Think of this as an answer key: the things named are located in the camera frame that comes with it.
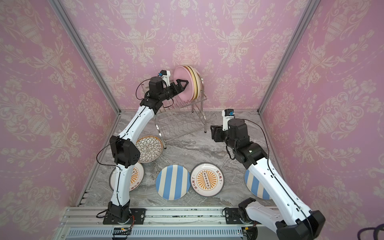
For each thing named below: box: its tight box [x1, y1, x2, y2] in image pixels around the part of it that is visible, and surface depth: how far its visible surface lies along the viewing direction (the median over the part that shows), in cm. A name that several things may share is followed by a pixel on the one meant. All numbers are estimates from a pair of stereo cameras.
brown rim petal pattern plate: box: [136, 135, 164, 164], surface depth 100 cm
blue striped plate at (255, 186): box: [244, 169, 272, 200], surface depth 85 cm
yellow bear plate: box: [183, 65, 202, 101], surface depth 79 cm
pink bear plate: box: [173, 65, 195, 102], surface depth 80 cm
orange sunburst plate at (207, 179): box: [190, 162, 225, 197], surface depth 87 cm
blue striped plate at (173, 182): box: [155, 164, 191, 201], surface depth 87 cm
